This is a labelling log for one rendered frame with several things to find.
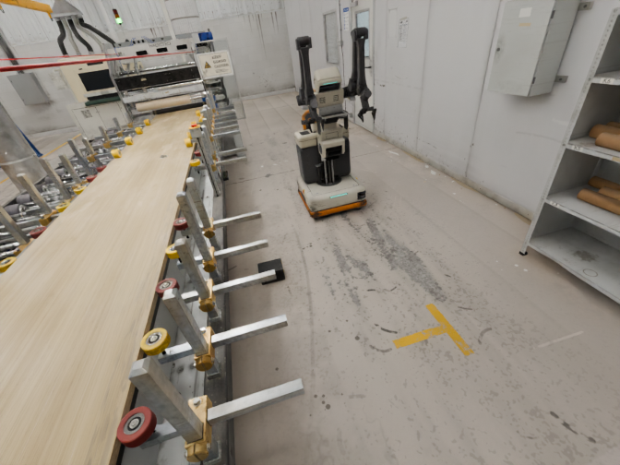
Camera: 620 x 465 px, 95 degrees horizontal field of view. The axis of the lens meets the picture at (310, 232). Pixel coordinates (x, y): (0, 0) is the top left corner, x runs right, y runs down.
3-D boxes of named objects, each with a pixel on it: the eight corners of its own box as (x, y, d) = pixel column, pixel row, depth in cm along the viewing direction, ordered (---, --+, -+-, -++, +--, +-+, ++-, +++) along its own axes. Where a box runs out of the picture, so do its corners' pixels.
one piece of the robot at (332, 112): (315, 132, 263) (313, 107, 251) (343, 126, 267) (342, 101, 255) (320, 137, 250) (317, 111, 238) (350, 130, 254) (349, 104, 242)
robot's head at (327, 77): (312, 82, 247) (314, 68, 233) (335, 77, 250) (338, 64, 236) (316, 96, 244) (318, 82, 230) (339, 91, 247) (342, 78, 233)
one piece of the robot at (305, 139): (301, 185, 340) (290, 112, 293) (344, 175, 347) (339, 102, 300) (308, 197, 313) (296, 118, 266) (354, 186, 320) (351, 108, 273)
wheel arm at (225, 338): (287, 320, 104) (284, 312, 101) (289, 327, 101) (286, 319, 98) (163, 357, 97) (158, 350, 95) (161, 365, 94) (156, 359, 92)
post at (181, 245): (224, 324, 126) (184, 236, 99) (225, 330, 123) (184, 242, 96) (217, 326, 125) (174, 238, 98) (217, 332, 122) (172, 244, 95)
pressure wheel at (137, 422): (167, 452, 73) (148, 434, 66) (135, 465, 71) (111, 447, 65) (170, 420, 79) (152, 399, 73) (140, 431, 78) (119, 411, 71)
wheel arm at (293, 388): (303, 384, 83) (300, 376, 80) (305, 396, 80) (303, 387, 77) (147, 436, 76) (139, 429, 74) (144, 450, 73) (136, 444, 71)
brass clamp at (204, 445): (214, 401, 82) (208, 393, 79) (213, 457, 71) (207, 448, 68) (192, 409, 81) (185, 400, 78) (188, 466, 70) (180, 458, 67)
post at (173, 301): (226, 376, 106) (175, 285, 78) (226, 386, 103) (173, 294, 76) (216, 380, 105) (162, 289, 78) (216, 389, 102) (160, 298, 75)
